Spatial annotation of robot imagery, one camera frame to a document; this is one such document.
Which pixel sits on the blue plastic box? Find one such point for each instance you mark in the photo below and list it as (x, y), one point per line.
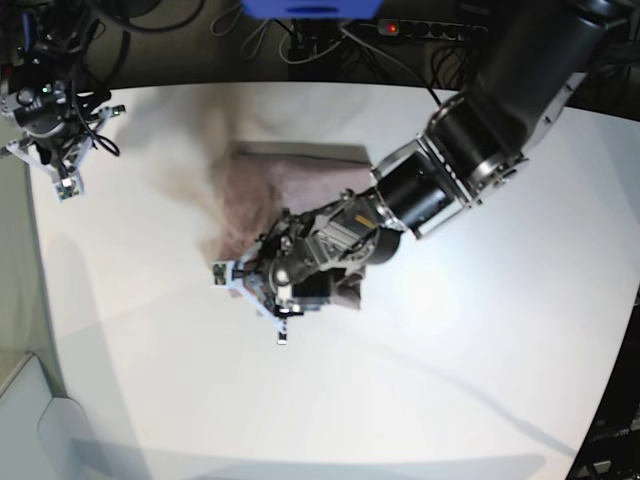
(311, 9)

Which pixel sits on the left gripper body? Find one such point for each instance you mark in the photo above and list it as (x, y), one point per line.
(288, 258)

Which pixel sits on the white bin corner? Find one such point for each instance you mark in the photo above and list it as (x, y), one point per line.
(39, 432)

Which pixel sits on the black power strip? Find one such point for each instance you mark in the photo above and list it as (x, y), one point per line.
(427, 30)

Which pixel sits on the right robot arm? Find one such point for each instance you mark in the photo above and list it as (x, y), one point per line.
(49, 94)

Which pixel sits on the pink t-shirt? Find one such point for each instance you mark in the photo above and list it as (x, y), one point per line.
(256, 181)

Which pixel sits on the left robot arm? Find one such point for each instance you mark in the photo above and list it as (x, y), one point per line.
(472, 143)

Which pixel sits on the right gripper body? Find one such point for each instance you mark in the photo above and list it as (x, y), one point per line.
(65, 145)

